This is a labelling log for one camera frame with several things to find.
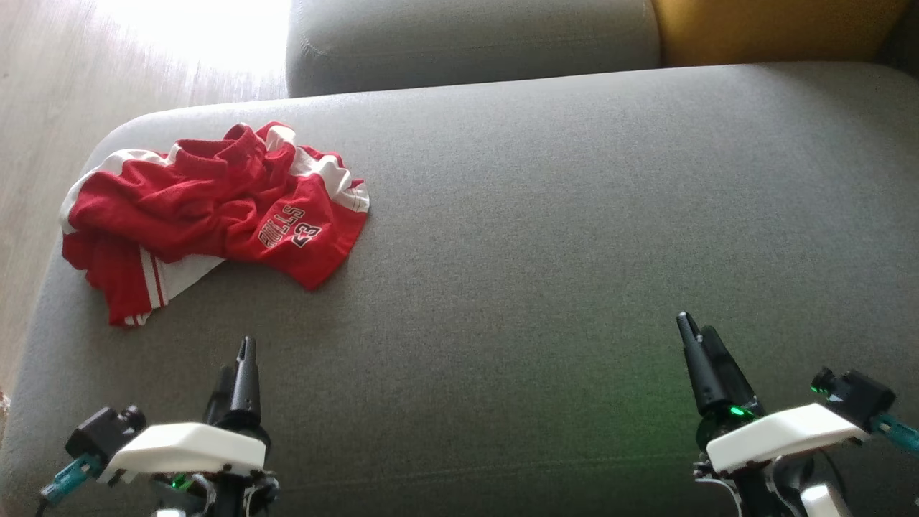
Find yellow sofa backrest cushion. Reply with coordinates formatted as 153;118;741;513
650;0;914;69

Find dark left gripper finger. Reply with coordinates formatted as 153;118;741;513
205;366;238;424
230;336;263;428

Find red white-striped basketball shorts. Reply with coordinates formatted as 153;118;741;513
68;122;370;292

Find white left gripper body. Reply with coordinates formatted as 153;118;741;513
99;409;281;517

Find teal-plug right camera cable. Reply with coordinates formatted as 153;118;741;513
871;414;919;455

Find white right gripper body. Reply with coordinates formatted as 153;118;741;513
693;399;871;517

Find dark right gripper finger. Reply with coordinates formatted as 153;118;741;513
677;312;729;416
700;327;758;410

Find teal-plug camera cable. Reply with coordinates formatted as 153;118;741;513
34;452;103;517
871;414;919;455

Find grey sofa seat cushion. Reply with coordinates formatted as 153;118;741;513
0;61;919;517
286;0;663;98

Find teal-plug left camera cable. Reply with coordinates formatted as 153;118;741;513
34;452;103;517

